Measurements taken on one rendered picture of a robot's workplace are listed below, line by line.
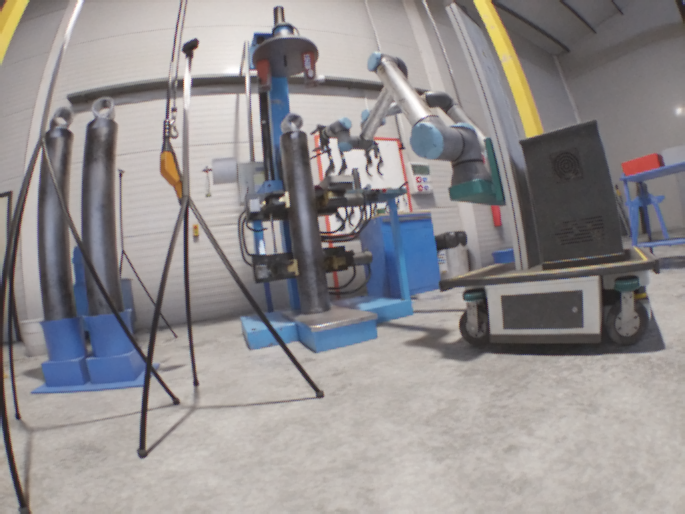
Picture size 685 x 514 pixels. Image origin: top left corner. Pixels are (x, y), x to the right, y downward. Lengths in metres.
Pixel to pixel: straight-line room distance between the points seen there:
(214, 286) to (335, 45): 4.49
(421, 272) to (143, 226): 3.51
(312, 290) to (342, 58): 4.52
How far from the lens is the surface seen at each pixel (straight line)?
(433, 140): 1.26
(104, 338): 1.79
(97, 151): 1.96
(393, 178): 5.07
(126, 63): 5.59
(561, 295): 1.22
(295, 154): 2.29
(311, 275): 2.14
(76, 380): 1.92
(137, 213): 4.39
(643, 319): 1.32
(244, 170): 3.15
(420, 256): 3.65
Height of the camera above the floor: 0.46
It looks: 1 degrees up
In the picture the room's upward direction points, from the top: 8 degrees counter-clockwise
